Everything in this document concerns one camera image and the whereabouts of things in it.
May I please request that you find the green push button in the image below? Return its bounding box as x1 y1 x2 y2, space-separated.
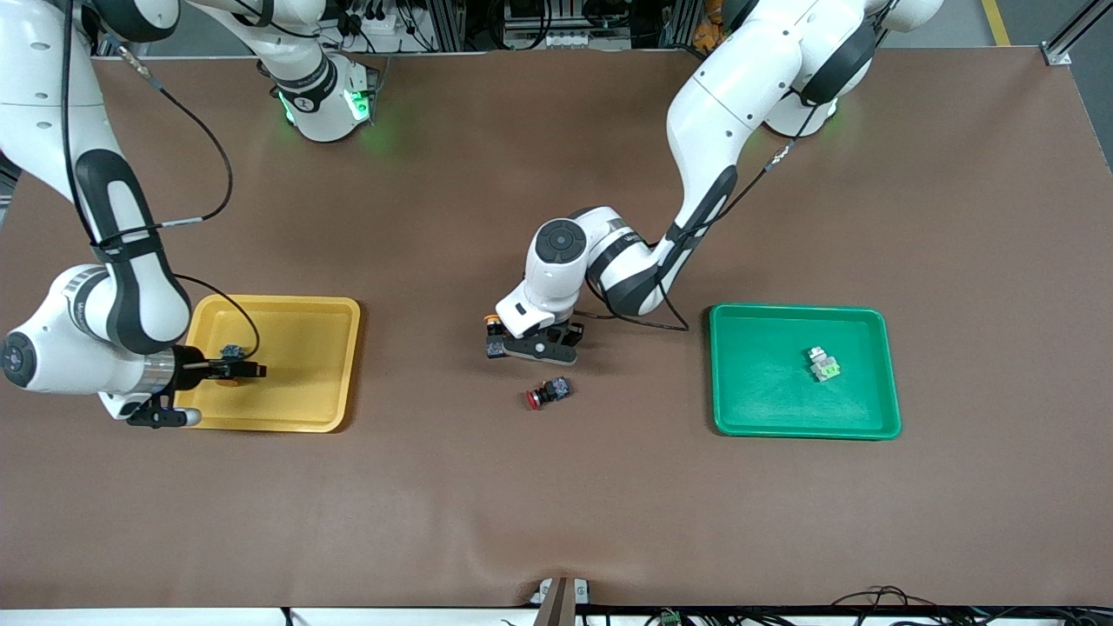
806 346 843 384

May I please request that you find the yellow plastic tray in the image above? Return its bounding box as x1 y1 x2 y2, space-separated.
174 294 362 433

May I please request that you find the red push button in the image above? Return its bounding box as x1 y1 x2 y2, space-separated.
525 376 573 411

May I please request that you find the brown table mat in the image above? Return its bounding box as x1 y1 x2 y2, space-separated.
0 48 1113 609

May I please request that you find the green plastic tray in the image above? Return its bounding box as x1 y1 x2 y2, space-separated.
709 303 903 441

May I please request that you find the white socket bar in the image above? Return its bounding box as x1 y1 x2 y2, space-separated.
503 30 603 51

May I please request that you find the orange packets pile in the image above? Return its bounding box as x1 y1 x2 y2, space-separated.
693 0 730 50

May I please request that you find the white power strip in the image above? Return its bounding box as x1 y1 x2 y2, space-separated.
359 10 423 54

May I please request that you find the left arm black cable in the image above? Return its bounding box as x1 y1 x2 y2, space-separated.
581 135 803 333

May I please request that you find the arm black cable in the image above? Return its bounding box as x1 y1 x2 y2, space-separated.
581 135 803 333
59 0 262 359

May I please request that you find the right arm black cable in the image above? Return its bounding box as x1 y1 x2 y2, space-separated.
59 0 262 359

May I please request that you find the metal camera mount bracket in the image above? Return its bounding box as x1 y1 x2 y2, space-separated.
529 576 592 626

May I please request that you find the aluminium frame post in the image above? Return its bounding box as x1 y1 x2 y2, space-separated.
1039 0 1113 67

